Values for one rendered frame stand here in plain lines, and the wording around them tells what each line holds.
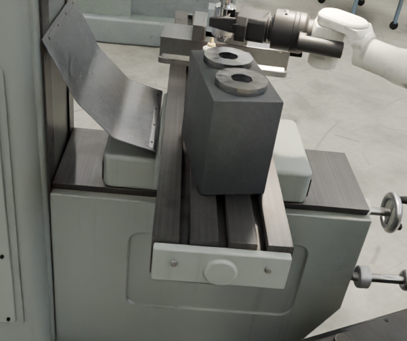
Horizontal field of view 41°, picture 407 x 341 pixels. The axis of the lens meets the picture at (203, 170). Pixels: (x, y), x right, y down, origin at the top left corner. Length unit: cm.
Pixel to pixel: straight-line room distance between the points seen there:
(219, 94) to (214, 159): 11
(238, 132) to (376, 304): 149
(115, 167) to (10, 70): 32
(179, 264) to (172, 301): 67
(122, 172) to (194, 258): 46
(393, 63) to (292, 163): 34
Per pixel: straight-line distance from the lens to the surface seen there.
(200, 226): 89
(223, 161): 93
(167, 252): 86
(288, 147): 138
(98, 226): 137
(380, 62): 117
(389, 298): 233
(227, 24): 122
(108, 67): 143
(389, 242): 262
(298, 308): 157
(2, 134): 121
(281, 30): 120
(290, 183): 130
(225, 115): 88
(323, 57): 123
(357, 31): 117
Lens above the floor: 151
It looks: 33 degrees down
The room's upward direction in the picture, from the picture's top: 8 degrees clockwise
